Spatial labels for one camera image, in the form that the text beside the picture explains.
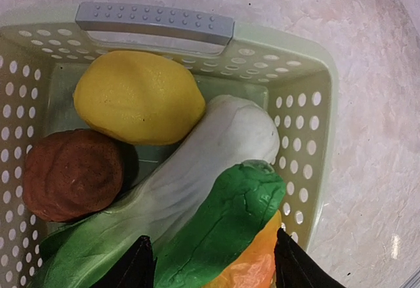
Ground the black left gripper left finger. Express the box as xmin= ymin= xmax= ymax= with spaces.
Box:
xmin=94 ymin=236 xmax=156 ymax=288

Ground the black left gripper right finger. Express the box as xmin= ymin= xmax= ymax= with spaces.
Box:
xmin=274 ymin=228 xmax=345 ymax=288

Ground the green cucumber toy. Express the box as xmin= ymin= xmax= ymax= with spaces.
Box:
xmin=154 ymin=160 xmax=285 ymax=287

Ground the brown round cake toy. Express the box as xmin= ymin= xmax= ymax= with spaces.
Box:
xmin=22 ymin=129 xmax=124 ymax=222

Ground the green bok choy toy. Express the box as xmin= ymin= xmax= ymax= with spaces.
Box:
xmin=29 ymin=95 xmax=280 ymax=287

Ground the yellow lemon toy back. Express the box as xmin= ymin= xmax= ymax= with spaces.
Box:
xmin=73 ymin=51 xmax=205 ymax=146

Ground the beige perforated plastic basket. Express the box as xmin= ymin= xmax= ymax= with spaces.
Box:
xmin=1 ymin=2 xmax=337 ymax=287

